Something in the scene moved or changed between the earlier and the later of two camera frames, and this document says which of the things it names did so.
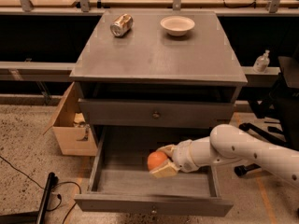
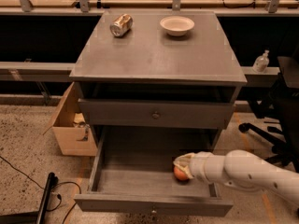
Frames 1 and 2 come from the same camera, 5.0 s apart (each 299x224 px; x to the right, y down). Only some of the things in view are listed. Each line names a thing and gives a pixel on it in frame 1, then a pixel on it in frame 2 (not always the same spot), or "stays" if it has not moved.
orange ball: [155, 159] -> [179, 175]
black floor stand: [35, 217] stays
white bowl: [177, 25] stays
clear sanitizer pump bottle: [262, 63] stays
